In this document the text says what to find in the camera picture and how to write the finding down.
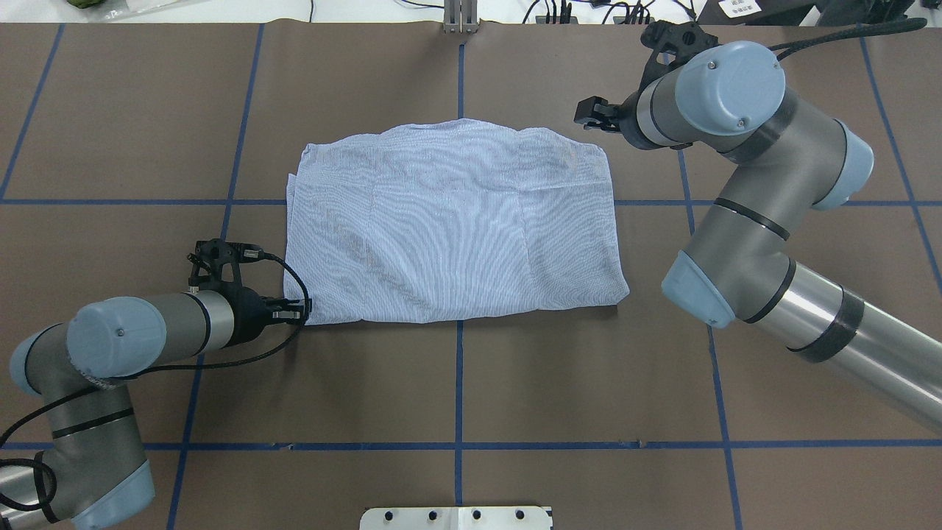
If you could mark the blue striped button shirt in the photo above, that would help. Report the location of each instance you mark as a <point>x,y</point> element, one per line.
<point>452,221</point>

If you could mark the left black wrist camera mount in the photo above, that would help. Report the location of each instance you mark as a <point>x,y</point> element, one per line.
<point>215,264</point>

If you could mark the green fabric pouch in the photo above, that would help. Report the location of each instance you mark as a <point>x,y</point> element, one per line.
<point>85,4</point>

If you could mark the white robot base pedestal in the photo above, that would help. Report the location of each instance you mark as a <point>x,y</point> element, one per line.
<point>458,517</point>

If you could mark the aluminium frame post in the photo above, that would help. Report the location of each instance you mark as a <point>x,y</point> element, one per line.
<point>460,17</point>

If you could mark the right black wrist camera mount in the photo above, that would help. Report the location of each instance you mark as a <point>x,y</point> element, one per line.
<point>672,46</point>

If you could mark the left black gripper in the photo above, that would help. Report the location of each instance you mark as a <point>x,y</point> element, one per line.
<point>249,311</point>

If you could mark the clear plastic bag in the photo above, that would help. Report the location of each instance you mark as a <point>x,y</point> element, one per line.
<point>113,10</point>

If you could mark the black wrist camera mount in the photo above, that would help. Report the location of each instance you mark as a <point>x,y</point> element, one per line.
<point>672,46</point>
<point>215,264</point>

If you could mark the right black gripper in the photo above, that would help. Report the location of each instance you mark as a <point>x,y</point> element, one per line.
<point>627,121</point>

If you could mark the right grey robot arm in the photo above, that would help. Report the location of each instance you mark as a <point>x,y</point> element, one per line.
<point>789,158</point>

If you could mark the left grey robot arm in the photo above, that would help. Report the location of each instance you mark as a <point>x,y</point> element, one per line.
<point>96,473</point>

